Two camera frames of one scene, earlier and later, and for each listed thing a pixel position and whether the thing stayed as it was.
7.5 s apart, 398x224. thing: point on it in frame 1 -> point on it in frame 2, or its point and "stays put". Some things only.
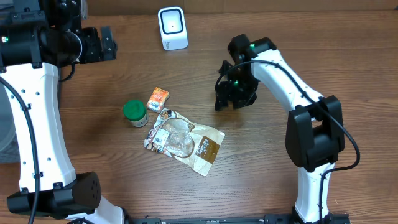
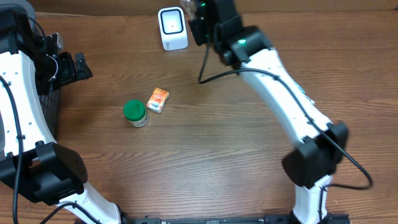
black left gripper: x=102 y=43 -> x=71 y=66
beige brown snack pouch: x=175 y=135 -> x=191 y=7
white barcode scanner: x=173 y=25 stays put
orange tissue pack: x=157 y=99 stays put
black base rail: x=234 y=219 stays put
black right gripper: x=227 y=95 -> x=200 y=30
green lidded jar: x=135 y=111 stays put
